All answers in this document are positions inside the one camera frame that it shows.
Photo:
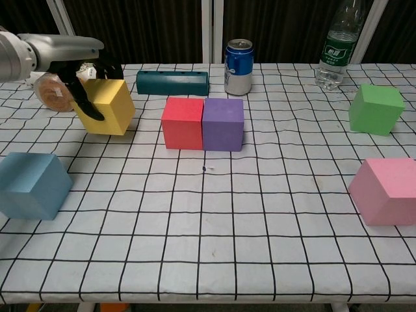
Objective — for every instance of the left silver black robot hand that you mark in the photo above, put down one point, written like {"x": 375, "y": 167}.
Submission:
{"x": 68, "y": 47}

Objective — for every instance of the yellow foam cube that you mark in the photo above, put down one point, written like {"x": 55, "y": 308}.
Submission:
{"x": 110, "y": 110}

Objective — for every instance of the red foam cube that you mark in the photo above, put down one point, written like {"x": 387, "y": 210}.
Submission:
{"x": 182, "y": 126}

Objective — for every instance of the light blue foam cube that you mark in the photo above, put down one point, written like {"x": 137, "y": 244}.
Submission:
{"x": 29, "y": 188}

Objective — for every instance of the purple foam cube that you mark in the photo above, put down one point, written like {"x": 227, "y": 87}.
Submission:
{"x": 222, "y": 130}

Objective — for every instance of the green foam cube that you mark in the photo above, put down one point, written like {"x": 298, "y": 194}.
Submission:
{"x": 373, "y": 110}

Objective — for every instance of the pink foam cube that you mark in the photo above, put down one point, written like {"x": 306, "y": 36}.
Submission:
{"x": 386, "y": 195}

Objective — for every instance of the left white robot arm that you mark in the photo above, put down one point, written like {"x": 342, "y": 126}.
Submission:
{"x": 13, "y": 55}

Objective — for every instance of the white yellow-capped drink bottle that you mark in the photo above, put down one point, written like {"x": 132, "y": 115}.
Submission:
{"x": 85, "y": 72}

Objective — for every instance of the clear jar of brown snacks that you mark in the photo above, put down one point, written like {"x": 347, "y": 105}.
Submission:
{"x": 52, "y": 96}

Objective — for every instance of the dark brown pleated curtain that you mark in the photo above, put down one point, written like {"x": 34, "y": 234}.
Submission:
{"x": 139, "y": 29}
{"x": 22, "y": 14}
{"x": 399, "y": 32}
{"x": 282, "y": 26}

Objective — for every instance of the dark teal block with holes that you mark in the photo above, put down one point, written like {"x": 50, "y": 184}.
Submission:
{"x": 172, "y": 83}

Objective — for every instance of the blue silver soda can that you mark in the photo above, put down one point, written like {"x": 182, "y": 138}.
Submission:
{"x": 239, "y": 70}

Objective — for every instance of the white black-grid tablecloth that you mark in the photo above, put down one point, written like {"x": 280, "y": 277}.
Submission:
{"x": 208, "y": 227}

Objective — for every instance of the white table leg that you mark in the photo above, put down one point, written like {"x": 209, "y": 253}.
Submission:
{"x": 338, "y": 307}
{"x": 87, "y": 307}

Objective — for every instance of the clear green-label water bottle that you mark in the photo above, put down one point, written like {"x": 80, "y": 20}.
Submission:
{"x": 334, "y": 52}

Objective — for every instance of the grey metal partition post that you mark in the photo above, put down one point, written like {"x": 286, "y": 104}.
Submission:
{"x": 369, "y": 35}
{"x": 60, "y": 16}
{"x": 212, "y": 32}

